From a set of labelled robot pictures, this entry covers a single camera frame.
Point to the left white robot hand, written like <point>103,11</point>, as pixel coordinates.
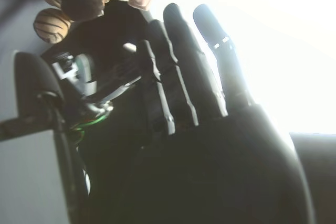
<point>199,161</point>

